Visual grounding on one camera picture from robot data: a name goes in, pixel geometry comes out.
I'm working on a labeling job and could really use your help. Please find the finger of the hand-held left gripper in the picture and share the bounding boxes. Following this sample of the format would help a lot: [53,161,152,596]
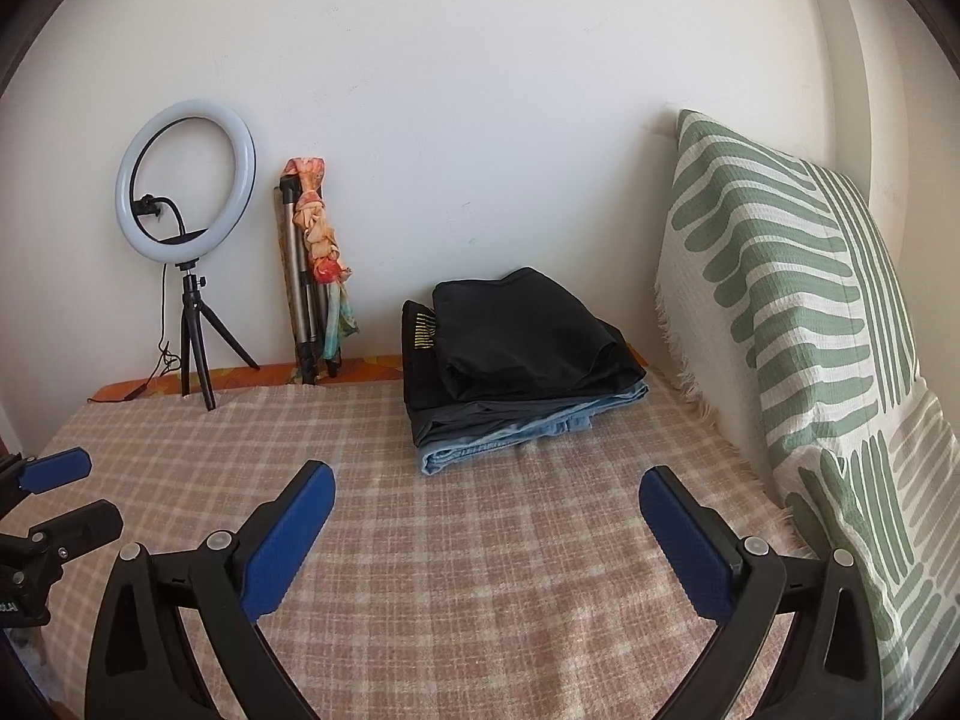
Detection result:
[26,502,123,563]
[0,448,92,518]

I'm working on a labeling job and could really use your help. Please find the dark grey folded garment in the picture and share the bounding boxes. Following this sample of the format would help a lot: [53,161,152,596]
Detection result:
[409,388,631,451]

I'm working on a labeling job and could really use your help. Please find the small black tripod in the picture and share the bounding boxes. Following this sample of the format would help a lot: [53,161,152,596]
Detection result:
[178,259,262,412]

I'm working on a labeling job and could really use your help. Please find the beige plaid blanket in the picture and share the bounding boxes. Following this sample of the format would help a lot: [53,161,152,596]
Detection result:
[30,371,826,720]

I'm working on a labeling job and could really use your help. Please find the folded silver tripod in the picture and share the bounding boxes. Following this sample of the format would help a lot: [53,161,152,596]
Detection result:
[277,172,346,385]

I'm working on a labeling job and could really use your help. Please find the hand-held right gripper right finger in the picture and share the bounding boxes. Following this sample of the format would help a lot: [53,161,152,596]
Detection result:
[637,465,882,720]

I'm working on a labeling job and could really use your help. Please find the black ring light cable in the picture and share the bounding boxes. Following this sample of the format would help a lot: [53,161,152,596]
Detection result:
[90,266,185,402]

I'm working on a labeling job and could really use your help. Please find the green white patterned pillow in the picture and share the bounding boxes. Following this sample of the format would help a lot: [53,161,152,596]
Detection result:
[656,109,942,720]

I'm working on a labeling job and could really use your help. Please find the black pants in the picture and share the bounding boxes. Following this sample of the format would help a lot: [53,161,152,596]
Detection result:
[431,266,647,402]

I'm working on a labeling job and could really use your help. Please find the colourful scarf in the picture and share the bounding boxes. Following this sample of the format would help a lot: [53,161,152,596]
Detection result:
[283,156,359,361]

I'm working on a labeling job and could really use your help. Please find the black garment with yellow print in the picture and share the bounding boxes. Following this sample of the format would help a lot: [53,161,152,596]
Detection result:
[401,300,451,412]

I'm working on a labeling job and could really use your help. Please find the white ring light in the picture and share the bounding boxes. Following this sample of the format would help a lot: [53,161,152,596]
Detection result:
[114,97,260,267]

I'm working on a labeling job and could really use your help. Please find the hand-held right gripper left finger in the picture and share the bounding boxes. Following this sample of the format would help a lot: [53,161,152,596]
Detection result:
[84,460,336,720]

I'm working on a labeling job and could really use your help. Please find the folded blue jeans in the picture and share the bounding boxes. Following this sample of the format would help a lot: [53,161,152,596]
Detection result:
[418,381,650,476]

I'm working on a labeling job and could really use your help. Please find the orange floral mattress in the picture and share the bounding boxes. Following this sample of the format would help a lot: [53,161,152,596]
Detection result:
[88,356,406,402]

